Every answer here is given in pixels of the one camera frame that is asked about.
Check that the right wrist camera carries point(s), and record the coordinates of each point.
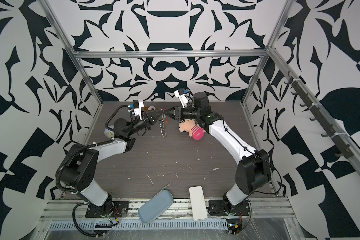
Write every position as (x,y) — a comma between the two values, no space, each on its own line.
(184,96)

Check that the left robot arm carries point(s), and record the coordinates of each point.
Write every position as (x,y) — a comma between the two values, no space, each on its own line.
(76,173)

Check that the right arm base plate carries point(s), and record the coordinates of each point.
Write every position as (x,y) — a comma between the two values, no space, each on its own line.
(222,208)

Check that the white dome timer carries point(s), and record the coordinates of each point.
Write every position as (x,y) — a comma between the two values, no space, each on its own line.
(109,134)

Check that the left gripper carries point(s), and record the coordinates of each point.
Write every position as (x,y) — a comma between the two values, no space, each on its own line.
(146,116)

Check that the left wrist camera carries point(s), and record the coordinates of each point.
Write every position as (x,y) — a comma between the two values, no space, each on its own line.
(136,109)

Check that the pink plush doll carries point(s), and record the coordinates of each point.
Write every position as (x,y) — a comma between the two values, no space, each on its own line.
(192,128)

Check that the grey glasses case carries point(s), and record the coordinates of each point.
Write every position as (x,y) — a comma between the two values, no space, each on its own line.
(155,207)

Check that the wall hook rack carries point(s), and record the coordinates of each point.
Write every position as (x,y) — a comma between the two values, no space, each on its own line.
(319,114)

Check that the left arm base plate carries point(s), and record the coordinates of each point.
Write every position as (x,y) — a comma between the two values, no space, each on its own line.
(114,210)

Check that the white rectangular box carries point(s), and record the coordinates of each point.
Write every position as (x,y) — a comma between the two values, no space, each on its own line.
(198,205)

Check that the metal keyring with chain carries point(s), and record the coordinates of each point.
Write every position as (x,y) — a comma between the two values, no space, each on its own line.
(163,126)

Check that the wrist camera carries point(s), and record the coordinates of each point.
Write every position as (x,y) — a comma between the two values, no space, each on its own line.
(136,109)
(184,96)

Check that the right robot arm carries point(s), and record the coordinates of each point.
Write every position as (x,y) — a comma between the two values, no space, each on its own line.
(196,117)

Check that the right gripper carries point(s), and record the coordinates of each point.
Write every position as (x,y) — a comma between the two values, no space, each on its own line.
(178,114)

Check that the brown white plush toy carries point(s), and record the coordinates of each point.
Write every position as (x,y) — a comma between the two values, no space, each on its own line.
(151,108)

